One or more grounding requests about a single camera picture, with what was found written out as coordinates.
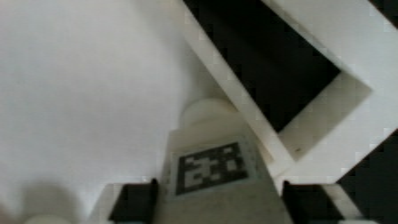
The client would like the white L-shaped obstacle fence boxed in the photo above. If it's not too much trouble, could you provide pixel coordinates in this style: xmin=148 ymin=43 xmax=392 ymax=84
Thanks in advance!
xmin=260 ymin=0 xmax=398 ymax=224

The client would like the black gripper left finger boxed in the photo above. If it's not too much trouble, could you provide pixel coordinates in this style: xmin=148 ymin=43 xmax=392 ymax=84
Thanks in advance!
xmin=109 ymin=179 xmax=159 ymax=224

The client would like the white table leg with tag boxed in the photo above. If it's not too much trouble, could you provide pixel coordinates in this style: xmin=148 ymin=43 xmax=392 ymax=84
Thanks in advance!
xmin=155 ymin=98 xmax=294 ymax=224

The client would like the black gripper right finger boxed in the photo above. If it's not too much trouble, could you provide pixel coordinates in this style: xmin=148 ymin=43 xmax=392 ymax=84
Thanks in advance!
xmin=283 ymin=182 xmax=344 ymax=224

